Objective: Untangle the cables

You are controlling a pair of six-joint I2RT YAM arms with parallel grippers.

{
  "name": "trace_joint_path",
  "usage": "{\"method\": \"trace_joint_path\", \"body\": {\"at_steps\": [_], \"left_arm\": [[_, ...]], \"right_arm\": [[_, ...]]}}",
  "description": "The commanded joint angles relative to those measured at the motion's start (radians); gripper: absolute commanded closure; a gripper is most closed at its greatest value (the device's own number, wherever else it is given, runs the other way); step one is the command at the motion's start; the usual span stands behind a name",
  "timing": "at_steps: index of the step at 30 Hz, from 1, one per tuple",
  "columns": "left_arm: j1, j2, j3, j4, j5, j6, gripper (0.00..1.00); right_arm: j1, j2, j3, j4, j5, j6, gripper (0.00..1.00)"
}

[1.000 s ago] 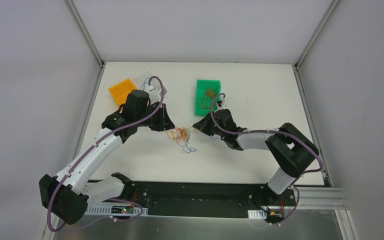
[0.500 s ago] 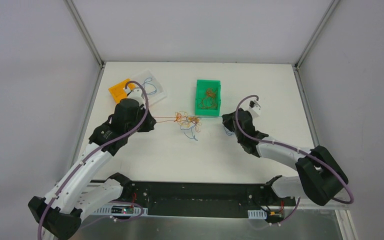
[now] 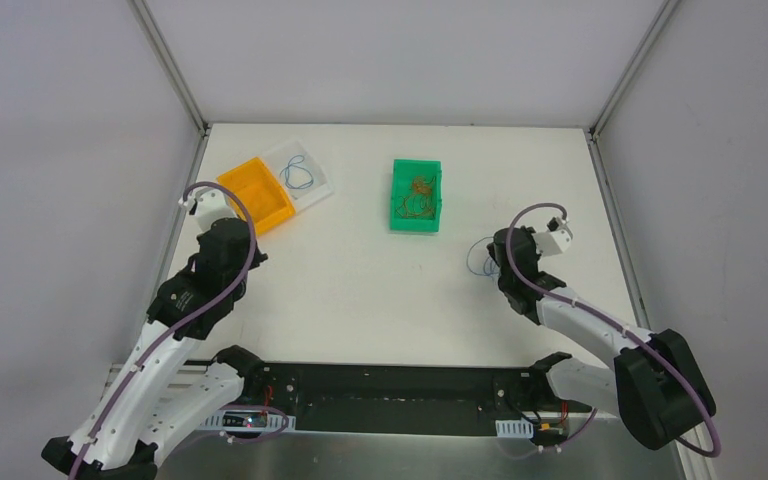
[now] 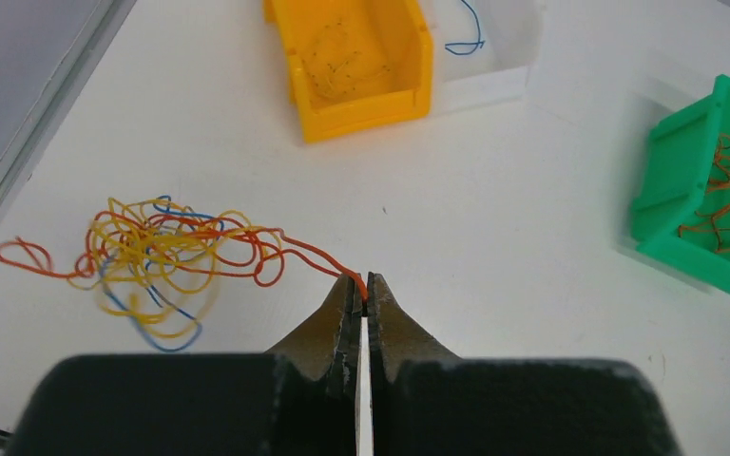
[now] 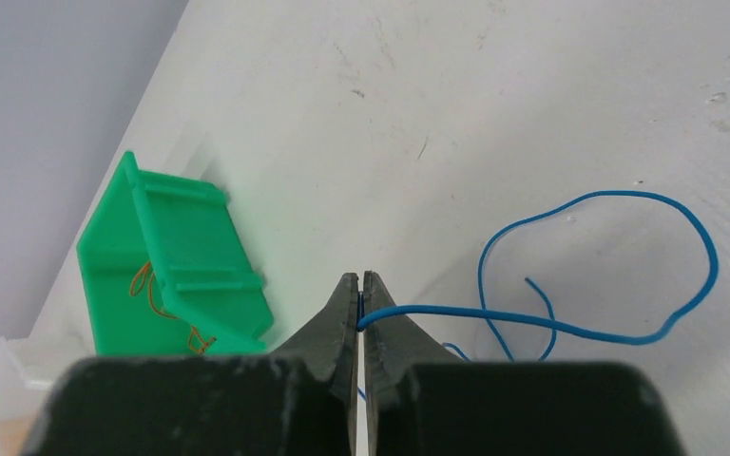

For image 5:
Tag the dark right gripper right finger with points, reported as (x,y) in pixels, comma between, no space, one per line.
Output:
(424,400)

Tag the white translucent bin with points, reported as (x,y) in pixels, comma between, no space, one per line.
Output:
(29,367)

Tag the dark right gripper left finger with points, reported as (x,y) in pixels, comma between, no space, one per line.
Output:
(299,399)

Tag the green plastic bin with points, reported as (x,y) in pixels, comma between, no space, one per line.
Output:
(164,270)

